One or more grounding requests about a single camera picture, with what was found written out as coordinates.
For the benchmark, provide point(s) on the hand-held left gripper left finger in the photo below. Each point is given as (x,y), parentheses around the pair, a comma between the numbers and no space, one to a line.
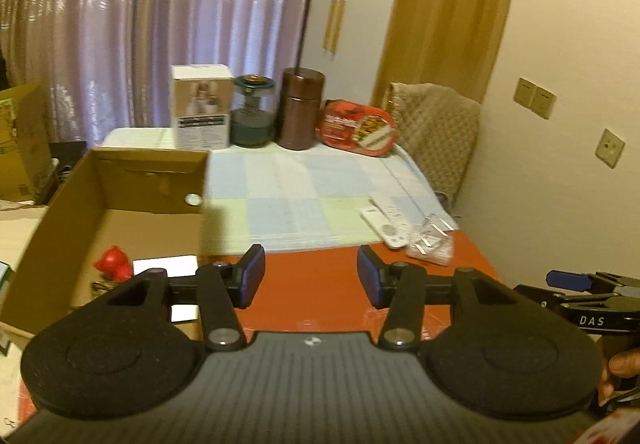
(252,274)

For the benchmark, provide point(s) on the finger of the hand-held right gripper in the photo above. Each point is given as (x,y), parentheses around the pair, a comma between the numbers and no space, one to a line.
(540,296)
(570,280)

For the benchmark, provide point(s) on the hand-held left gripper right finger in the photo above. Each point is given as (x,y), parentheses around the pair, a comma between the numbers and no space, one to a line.
(367,279)

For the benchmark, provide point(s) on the white remote control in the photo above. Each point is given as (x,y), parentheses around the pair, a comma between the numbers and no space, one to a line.
(392,209)
(385,229)

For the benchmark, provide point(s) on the white square tile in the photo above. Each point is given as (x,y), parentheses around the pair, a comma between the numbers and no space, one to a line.
(170,265)

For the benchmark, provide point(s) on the red toy figure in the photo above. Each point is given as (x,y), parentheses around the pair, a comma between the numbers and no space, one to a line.
(112,264)

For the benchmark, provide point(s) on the brown lattice trinket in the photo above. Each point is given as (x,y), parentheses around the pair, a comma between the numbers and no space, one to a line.
(102,288)

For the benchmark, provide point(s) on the person's right hand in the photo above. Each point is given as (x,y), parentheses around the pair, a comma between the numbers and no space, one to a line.
(625,364)

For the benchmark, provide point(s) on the red printed mat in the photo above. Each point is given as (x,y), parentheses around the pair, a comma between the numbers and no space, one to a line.
(310,284)

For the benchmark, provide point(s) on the clear plastic bag of clips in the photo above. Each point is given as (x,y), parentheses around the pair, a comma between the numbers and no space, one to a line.
(430,249)

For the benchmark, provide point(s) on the red white patterned cloth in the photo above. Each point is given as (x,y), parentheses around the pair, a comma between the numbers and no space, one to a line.
(615,429)

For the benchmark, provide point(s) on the dark green glass jar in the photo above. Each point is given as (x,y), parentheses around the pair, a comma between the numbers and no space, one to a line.
(252,123)

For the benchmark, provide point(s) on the red oval food box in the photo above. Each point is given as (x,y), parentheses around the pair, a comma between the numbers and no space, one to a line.
(357,128)

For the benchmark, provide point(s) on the quilted beige chair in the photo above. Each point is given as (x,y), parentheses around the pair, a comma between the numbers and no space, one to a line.
(435,133)

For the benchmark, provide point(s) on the brown metal canister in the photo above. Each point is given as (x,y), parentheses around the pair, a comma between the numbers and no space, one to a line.
(300,113)

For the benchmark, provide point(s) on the white product box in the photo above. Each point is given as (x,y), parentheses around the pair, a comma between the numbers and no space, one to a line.
(202,108)

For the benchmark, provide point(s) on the black white storage bin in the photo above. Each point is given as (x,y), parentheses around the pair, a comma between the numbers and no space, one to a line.
(67,158)

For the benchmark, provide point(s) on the beige bed sheet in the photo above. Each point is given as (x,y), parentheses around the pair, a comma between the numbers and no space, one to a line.
(20,234)

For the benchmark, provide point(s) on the white wardrobe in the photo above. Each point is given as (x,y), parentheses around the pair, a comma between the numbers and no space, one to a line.
(365,23)

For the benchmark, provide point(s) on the brown printed cardboard box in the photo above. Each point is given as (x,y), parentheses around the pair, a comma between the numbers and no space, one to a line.
(25,148)

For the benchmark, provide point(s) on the purple curtain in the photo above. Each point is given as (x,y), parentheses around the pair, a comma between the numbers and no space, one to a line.
(125,23)

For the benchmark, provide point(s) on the beige wall socket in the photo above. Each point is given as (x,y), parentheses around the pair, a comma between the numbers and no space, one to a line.
(525,92)
(544,102)
(610,147)

